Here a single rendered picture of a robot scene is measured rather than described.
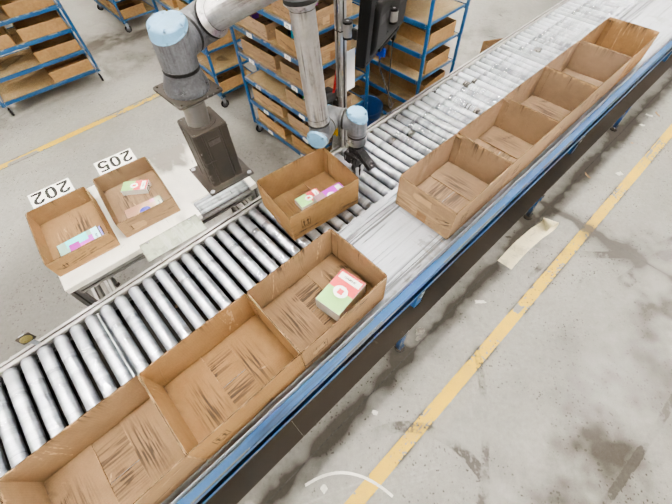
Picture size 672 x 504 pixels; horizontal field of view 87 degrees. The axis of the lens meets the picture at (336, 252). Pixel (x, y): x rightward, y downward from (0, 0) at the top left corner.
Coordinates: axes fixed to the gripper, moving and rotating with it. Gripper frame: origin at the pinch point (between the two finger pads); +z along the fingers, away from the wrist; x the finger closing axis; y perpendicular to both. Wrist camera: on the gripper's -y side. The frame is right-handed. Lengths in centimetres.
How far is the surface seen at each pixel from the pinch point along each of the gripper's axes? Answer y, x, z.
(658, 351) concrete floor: -169, -83, 80
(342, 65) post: 27, -15, -41
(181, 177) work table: 72, 65, 6
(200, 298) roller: 0, 96, 6
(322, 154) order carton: 19.6, 7.1, -6.6
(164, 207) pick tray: 51, 83, -1
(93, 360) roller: 6, 141, 6
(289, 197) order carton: 17.6, 32.5, 4.8
